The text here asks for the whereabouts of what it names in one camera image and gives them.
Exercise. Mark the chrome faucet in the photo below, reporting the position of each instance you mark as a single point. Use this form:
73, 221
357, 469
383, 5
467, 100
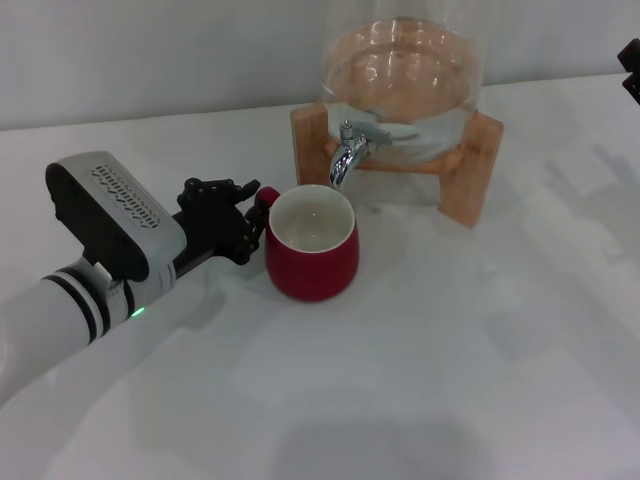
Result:
342, 165

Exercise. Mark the glass water dispenser jar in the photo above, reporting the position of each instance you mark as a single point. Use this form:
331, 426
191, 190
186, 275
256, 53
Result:
400, 65

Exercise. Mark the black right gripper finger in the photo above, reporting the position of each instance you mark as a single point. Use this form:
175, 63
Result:
632, 56
634, 87

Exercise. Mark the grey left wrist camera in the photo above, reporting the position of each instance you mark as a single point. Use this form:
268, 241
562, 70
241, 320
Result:
115, 215

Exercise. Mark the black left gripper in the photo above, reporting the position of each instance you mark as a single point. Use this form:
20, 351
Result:
210, 225

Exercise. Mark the red ceramic cup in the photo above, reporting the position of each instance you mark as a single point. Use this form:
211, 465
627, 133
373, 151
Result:
312, 272

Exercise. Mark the wooden dispenser stand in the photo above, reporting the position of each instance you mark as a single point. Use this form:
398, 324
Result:
312, 160

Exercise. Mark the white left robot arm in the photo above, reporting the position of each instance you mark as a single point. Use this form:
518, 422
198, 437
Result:
60, 315

